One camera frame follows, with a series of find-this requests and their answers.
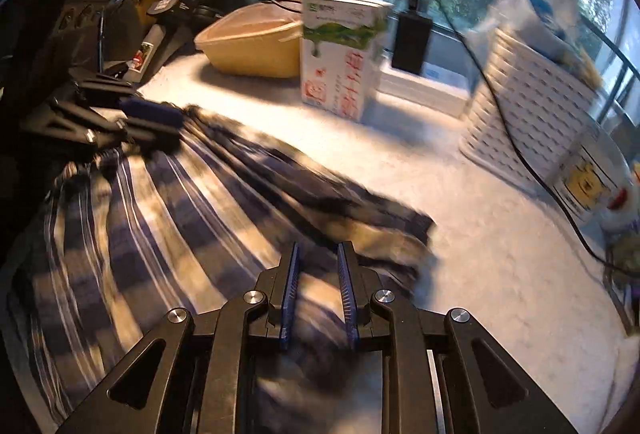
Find blue beige plaid pants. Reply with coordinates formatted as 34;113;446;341
8;106;433;433

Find black power adapter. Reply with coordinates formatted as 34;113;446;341
390;0;433;76

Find white jar with bear label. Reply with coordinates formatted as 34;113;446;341
551;120;639;233

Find white woven plastic basket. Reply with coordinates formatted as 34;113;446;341
460;29;597;194

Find beige plastic basin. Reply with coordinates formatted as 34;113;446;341
194;3;303;79

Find white plastic bag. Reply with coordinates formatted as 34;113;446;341
464;0;602;90

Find white green milk carton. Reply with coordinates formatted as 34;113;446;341
300;0;392;121

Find black cable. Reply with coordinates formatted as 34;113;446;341
416;0;640;281

